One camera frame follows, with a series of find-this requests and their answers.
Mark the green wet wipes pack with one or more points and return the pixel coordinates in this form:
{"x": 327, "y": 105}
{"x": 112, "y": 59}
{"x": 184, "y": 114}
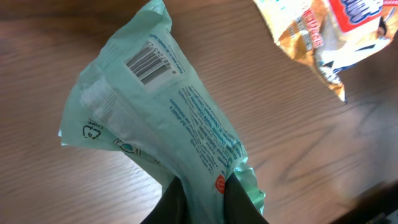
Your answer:
{"x": 141, "y": 96}

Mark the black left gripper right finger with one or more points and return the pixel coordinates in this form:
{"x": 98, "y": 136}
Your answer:
{"x": 238, "y": 209}

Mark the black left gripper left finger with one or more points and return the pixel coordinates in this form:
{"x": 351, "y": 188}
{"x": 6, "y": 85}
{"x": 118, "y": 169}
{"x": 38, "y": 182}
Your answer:
{"x": 171, "y": 208}

